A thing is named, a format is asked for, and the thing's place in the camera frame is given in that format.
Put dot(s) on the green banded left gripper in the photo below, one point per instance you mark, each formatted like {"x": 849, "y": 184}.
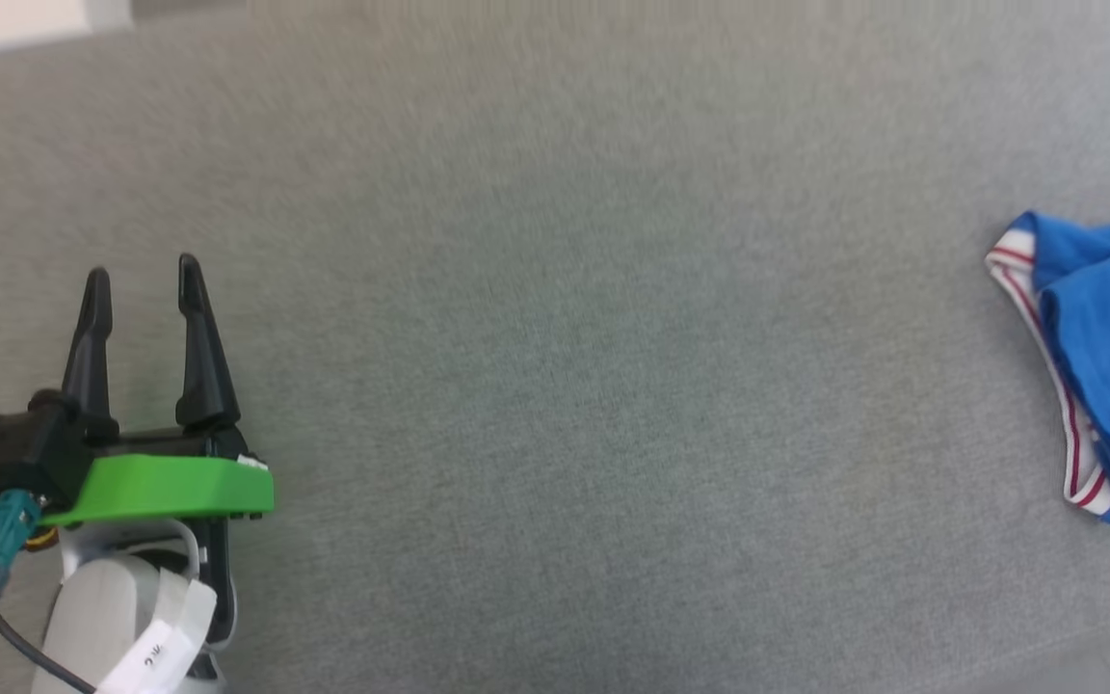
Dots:
{"x": 170, "y": 487}

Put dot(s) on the white paper tag on arm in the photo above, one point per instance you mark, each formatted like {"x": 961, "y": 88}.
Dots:
{"x": 165, "y": 641}

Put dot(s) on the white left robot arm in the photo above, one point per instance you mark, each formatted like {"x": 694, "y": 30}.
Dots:
{"x": 97, "y": 617}

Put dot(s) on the blue garment with striped trim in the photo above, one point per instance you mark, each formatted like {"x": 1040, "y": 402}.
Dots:
{"x": 1109, "y": 337}

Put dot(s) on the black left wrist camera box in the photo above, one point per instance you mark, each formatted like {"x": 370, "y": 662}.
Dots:
{"x": 15, "y": 453}

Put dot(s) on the white box cabinet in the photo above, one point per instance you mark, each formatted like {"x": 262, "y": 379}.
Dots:
{"x": 15, "y": 21}

